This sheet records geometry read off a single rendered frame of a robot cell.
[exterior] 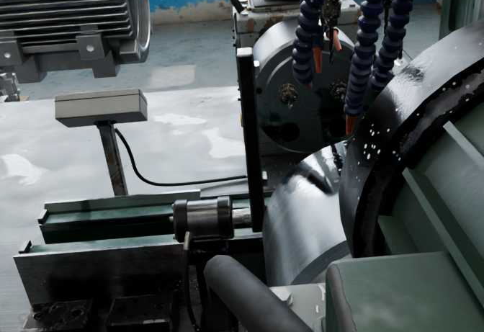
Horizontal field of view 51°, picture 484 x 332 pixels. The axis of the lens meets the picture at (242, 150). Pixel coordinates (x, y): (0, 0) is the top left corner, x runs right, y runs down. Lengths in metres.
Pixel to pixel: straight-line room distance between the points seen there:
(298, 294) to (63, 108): 0.77
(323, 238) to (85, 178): 0.96
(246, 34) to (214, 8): 5.24
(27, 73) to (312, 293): 0.49
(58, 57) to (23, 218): 0.61
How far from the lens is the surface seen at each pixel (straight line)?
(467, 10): 0.90
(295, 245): 0.48
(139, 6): 0.79
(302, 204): 0.51
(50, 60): 0.71
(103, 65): 0.69
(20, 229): 1.22
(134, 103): 1.02
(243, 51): 0.60
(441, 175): 0.20
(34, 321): 0.87
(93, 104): 1.04
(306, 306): 0.37
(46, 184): 1.37
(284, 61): 0.98
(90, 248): 0.88
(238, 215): 0.70
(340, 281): 0.16
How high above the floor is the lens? 1.42
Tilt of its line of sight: 27 degrees down
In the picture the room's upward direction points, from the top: 5 degrees counter-clockwise
